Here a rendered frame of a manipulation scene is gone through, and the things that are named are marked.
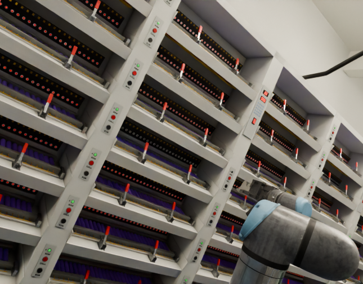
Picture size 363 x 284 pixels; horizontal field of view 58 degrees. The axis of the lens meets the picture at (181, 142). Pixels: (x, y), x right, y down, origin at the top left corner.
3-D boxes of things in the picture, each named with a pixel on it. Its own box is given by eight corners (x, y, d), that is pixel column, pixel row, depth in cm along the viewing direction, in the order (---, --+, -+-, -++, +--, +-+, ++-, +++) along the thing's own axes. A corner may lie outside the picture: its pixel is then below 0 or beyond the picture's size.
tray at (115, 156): (208, 204, 162) (219, 189, 161) (103, 159, 128) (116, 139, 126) (191, 182, 179) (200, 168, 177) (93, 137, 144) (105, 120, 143)
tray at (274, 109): (318, 152, 209) (331, 134, 207) (263, 109, 174) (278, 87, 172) (296, 138, 225) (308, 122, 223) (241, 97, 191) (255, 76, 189)
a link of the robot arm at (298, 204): (296, 221, 124) (305, 196, 125) (270, 211, 134) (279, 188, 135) (308, 227, 129) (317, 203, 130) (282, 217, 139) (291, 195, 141)
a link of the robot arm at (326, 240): (377, 242, 66) (339, 243, 128) (314, 216, 72) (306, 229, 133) (358, 297, 65) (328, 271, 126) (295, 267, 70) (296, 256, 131)
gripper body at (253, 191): (261, 183, 154) (282, 190, 144) (254, 200, 153) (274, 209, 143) (251, 178, 149) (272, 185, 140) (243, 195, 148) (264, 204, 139)
